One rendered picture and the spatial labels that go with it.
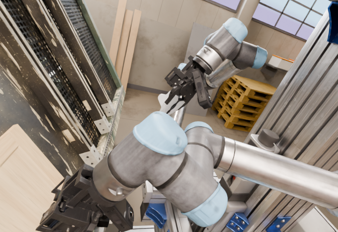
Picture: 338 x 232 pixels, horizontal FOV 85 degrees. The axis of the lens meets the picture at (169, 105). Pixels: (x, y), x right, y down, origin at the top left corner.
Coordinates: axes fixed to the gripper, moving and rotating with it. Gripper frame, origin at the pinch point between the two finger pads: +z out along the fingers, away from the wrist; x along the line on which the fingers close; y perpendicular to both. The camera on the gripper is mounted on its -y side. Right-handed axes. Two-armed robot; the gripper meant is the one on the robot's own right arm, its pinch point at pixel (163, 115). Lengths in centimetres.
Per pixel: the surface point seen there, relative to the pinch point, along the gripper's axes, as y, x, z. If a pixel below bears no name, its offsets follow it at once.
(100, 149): 47, -38, 58
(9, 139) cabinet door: 27, 20, 43
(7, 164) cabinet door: 19, 19, 47
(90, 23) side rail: 165, -30, 7
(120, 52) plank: 292, -153, 24
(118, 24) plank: 307, -123, -12
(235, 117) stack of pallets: 116, -355, -37
